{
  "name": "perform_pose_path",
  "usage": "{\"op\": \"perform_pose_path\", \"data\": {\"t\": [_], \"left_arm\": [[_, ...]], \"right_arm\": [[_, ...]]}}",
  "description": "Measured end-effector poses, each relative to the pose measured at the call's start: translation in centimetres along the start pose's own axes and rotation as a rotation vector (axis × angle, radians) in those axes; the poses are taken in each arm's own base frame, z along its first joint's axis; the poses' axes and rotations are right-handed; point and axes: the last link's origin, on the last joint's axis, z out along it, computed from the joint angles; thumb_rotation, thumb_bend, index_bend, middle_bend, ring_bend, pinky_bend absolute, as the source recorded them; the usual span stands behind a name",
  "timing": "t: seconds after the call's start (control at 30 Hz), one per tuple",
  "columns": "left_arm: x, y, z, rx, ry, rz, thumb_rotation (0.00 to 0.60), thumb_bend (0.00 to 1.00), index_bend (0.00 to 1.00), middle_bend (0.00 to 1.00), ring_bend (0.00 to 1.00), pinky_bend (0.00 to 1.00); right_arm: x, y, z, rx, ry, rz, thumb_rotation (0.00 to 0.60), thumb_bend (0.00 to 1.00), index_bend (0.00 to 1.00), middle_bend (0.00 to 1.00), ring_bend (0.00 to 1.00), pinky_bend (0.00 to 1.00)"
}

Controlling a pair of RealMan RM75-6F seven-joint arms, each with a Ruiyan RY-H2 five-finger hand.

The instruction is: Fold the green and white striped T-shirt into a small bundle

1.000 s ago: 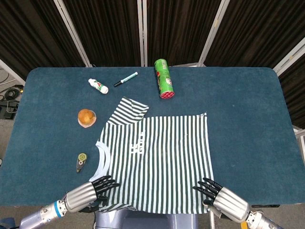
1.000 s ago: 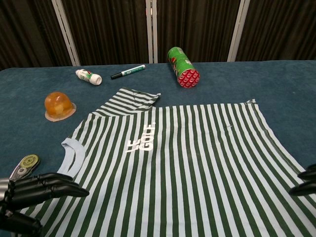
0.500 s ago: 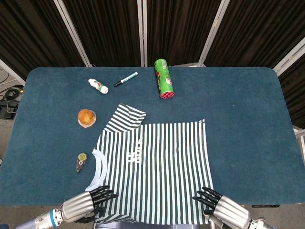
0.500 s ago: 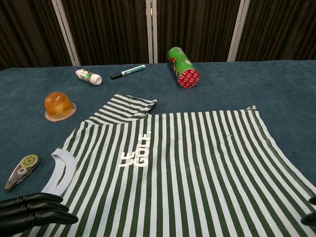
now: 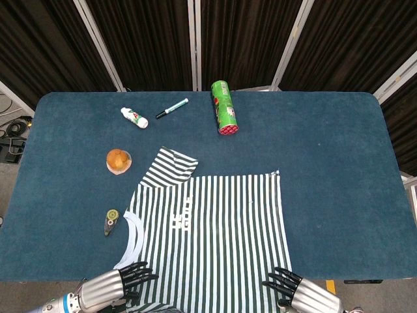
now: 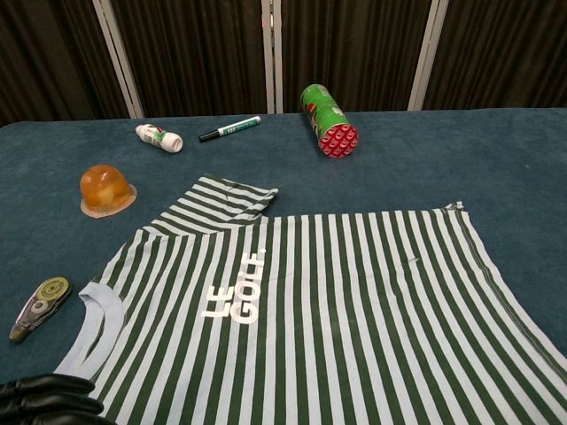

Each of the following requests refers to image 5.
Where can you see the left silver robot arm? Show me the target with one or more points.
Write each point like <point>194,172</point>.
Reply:
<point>62,304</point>

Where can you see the green white striped T-shirt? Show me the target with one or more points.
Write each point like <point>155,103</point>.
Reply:
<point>211,228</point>

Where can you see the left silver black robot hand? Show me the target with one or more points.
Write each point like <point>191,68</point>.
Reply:
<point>101,290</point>

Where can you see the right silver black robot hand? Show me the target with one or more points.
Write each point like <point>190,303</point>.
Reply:
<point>312,296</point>

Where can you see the black floor box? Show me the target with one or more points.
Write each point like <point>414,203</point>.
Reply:
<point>11,150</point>

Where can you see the correction tape dispenser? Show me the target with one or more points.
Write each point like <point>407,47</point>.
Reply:
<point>110,221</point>

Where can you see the dark pleated partition panel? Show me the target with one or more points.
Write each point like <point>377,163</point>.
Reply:
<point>244,39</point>
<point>42,42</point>
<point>146,42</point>
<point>404,130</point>
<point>358,36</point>

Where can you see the white green marker pen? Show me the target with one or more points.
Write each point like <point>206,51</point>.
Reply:
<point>172,107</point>

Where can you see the white metal frame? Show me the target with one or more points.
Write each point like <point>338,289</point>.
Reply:
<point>411,189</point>

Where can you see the small white glue bottle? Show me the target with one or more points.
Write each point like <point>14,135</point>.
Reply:
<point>133,117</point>

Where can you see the green snack can red lid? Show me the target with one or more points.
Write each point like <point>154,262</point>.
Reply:
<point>223,107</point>

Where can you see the white partition frame post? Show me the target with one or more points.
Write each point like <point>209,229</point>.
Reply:
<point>194,45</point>
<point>100,45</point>
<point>291,45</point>
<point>395,80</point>
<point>16,99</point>

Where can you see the orange fruit jelly cup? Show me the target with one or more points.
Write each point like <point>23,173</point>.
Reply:
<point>117,159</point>

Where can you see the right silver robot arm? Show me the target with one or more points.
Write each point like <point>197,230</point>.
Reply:
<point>353,310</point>

